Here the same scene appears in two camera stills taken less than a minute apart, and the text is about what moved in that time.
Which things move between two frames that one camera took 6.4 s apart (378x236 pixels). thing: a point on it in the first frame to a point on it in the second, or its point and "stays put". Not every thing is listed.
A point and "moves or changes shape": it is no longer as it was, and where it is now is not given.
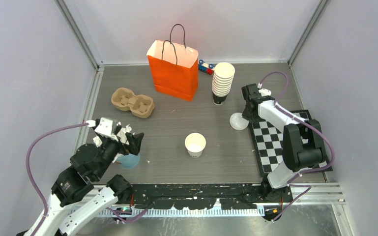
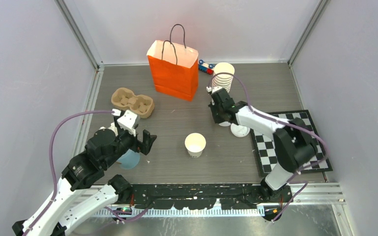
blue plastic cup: (129, 161) stays put
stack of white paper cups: (222, 80) stays put
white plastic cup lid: (238, 122) moves or changes shape
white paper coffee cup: (195, 143) stays put
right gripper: (247, 115) to (216, 119)
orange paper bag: (175, 69) stays put
